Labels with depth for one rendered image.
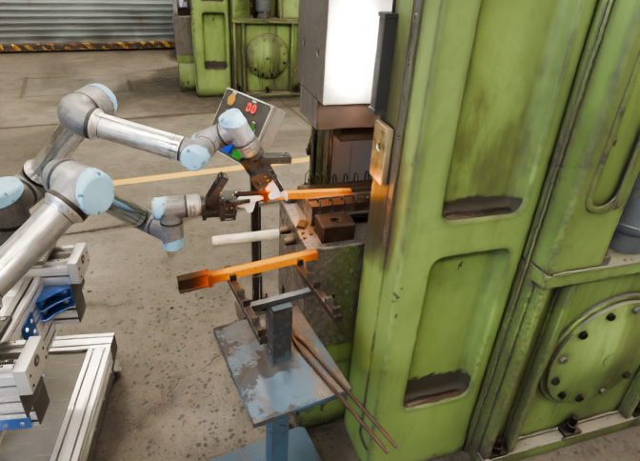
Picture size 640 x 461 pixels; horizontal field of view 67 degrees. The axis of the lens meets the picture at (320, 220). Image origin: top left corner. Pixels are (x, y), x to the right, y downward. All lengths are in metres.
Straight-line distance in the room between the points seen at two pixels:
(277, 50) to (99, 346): 4.84
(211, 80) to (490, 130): 5.36
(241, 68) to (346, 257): 5.03
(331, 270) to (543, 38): 0.93
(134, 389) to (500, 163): 1.82
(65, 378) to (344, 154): 1.44
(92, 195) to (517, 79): 1.15
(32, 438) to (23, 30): 7.95
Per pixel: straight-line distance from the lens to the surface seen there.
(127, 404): 2.42
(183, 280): 1.40
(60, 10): 9.42
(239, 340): 1.61
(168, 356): 2.57
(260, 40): 6.43
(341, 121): 1.59
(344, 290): 1.74
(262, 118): 2.07
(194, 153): 1.47
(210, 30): 6.47
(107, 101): 1.73
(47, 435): 2.14
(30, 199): 1.92
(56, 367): 2.36
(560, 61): 1.44
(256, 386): 1.48
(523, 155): 1.52
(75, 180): 1.40
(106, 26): 9.46
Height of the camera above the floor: 1.79
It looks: 30 degrees down
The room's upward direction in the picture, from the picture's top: 4 degrees clockwise
